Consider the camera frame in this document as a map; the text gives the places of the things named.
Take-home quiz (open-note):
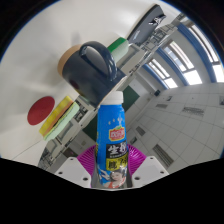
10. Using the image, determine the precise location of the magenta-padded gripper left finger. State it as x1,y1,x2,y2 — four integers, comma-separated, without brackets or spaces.
54,144,100,189

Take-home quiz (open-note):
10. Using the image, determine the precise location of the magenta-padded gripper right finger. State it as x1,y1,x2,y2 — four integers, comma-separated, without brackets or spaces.
125,143,170,189

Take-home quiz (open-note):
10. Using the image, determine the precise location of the blue drink bottle white cap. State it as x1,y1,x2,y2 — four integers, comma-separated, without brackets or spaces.
90,91,130,190

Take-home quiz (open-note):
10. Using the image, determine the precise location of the ceiling lights group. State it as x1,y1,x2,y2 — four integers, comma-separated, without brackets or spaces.
133,94,224,168

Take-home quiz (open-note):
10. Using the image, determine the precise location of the yellow and green sponge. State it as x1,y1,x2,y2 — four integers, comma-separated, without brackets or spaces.
38,95,81,142

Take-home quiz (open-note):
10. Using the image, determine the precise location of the classroom chairs and desks group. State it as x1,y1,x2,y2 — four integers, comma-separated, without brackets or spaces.
37,13,188,168

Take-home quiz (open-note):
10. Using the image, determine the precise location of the flat round red coaster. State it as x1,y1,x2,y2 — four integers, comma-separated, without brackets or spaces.
27,95,56,127

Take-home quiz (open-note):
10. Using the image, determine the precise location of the green chalkboard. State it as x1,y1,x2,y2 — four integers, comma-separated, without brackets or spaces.
82,84,141,142

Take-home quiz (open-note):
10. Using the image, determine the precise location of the dark blue mug cork base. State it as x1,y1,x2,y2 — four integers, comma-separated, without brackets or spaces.
57,40,128,108

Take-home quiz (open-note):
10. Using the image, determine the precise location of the classroom windows group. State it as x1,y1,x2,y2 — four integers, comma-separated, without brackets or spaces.
146,19,224,92

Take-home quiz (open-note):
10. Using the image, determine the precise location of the blue window curtains group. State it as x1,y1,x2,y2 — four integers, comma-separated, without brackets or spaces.
142,22,218,91

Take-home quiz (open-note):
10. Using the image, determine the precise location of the black notebook case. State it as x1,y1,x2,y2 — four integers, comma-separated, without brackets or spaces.
126,3,167,46

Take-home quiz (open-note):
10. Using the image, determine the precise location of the metal key bunch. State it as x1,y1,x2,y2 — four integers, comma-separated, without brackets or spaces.
149,15,165,27

